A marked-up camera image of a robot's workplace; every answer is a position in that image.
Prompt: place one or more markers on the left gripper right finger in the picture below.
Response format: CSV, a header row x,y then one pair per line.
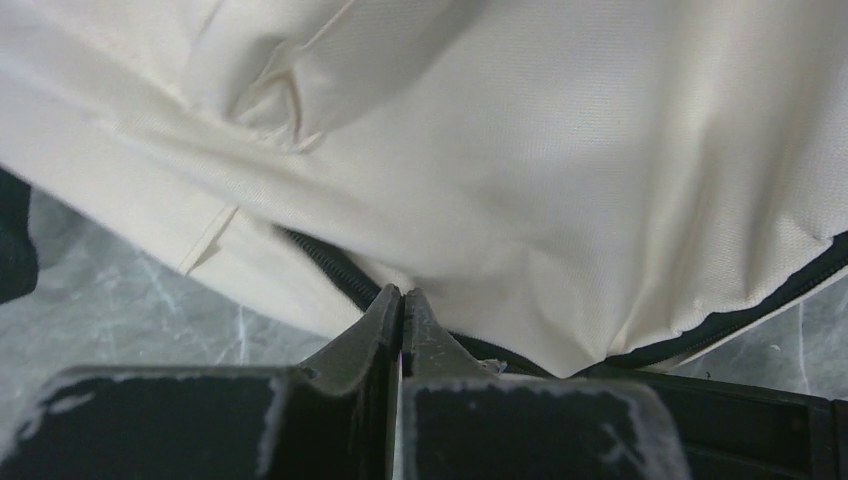
x,y
461,421

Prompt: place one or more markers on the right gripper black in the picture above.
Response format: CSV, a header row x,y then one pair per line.
x,y
731,431

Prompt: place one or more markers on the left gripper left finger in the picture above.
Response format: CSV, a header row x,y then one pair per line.
x,y
324,418

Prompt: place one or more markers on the beige canvas backpack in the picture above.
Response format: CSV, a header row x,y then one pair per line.
x,y
569,180

